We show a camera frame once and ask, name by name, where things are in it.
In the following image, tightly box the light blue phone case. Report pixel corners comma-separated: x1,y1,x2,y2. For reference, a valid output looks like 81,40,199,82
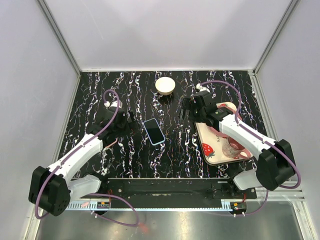
142,118,166,146

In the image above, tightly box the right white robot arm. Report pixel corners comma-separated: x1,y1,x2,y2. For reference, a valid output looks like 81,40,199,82
180,90,297,199

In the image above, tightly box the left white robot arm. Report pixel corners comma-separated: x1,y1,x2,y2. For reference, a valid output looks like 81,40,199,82
28,107,136,216

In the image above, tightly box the pink cased phone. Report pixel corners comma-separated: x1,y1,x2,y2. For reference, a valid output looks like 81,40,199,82
103,138,118,149

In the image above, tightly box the pink dotted plate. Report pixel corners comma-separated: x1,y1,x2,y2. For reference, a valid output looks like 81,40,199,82
216,102,237,114

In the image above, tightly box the cream ceramic bowl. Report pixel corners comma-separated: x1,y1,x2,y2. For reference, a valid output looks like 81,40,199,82
155,77,176,96

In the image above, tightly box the strawberry pattern tray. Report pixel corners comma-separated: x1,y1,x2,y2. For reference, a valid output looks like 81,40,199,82
194,101,253,166

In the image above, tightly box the pink glass mug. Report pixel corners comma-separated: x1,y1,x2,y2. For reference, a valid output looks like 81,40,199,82
222,136,251,160

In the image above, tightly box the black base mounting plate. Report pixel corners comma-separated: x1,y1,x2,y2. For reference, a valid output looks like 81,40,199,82
102,178,257,200

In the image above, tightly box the left control board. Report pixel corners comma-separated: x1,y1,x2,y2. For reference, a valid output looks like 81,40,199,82
96,200,111,210

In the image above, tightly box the control board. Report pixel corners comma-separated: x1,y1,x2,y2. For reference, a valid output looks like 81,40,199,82
96,200,111,210
231,201,247,212

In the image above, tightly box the right control board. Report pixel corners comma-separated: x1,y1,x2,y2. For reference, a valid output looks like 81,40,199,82
231,201,247,212

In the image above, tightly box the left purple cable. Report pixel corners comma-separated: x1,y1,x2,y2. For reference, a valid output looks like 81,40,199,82
34,89,121,220

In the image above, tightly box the purple cable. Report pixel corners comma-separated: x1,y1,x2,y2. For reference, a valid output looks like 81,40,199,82
34,89,121,220
199,80,302,190

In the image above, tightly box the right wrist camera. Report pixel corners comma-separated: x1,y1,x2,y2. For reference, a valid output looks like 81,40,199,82
196,83,210,93

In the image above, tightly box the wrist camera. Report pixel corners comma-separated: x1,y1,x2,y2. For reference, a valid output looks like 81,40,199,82
104,100,123,109
196,83,210,93

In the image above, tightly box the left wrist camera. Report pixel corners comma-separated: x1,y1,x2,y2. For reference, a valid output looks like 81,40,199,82
104,100,123,109

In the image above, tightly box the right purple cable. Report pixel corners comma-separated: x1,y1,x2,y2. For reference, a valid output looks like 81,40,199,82
199,80,302,190

